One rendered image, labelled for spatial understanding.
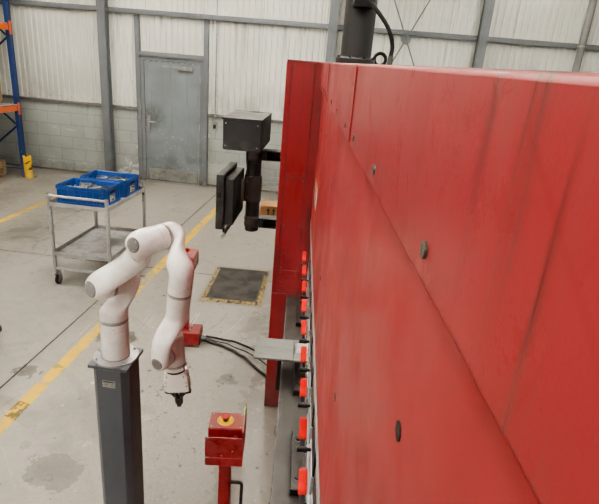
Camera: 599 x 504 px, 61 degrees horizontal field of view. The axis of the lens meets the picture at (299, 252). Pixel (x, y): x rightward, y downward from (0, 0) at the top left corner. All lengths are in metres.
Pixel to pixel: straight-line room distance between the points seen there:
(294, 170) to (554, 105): 2.84
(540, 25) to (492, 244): 9.23
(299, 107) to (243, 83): 6.27
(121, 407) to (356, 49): 1.99
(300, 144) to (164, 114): 6.78
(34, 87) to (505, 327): 10.60
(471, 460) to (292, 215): 2.83
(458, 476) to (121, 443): 2.35
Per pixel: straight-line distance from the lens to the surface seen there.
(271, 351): 2.45
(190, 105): 9.46
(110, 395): 2.47
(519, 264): 0.22
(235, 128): 3.17
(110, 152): 9.95
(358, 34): 2.65
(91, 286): 2.21
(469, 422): 0.31
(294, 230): 3.12
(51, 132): 10.68
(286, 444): 2.15
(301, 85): 2.97
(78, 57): 10.25
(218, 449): 2.31
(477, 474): 0.30
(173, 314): 1.96
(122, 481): 2.77
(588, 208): 0.18
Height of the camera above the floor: 2.30
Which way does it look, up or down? 21 degrees down
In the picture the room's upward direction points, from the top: 5 degrees clockwise
